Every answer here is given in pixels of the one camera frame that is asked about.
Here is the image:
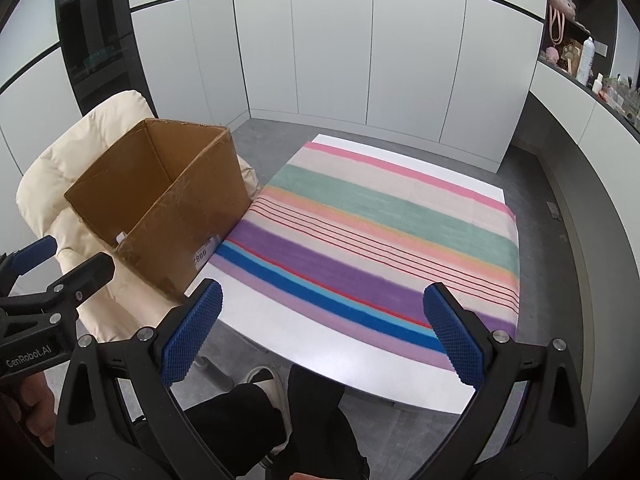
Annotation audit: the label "cream padded armchair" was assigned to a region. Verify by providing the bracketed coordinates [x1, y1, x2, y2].
[16, 91, 261, 386]

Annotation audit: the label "beige slipper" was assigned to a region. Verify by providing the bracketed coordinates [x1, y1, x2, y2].
[245, 366, 292, 431]

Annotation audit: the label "curved white counter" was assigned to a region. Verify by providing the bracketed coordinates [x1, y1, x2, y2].
[515, 57, 640, 311]

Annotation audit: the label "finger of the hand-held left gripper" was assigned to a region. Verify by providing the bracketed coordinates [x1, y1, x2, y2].
[0, 235, 58, 301]
[0, 252, 117, 321]

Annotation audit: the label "white wall cabinets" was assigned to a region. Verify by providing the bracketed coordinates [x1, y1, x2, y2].
[127, 0, 548, 171]

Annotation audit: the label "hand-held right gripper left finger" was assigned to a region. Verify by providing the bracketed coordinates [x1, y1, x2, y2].
[52, 278, 223, 480]

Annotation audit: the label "person's left leg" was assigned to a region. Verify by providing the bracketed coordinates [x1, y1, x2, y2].
[182, 392, 288, 480]

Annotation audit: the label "person's left hand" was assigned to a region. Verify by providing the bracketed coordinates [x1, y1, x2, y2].
[0, 367, 57, 448]

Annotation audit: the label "group of small counter items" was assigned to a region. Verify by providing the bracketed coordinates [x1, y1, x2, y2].
[600, 75, 640, 122]

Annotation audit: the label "black glossy wall panel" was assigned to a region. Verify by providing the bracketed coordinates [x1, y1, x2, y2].
[54, 0, 161, 116]

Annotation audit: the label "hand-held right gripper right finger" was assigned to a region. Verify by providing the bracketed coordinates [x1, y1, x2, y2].
[414, 282, 590, 480]

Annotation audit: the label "person's leg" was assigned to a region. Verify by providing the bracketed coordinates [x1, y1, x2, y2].
[182, 392, 288, 480]
[272, 364, 371, 480]

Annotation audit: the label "white spray bottle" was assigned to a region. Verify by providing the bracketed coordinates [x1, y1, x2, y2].
[576, 36, 597, 86]

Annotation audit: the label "striped colourful table cloth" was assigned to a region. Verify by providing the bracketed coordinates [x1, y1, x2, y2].
[185, 133, 521, 416]

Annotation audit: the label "person's right leg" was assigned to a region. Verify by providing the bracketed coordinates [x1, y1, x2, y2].
[272, 364, 371, 480]

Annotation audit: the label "brown printed box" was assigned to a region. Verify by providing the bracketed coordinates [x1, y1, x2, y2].
[560, 40, 586, 77]

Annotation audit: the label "brown cardboard box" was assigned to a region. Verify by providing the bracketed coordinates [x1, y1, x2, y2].
[64, 118, 253, 306]

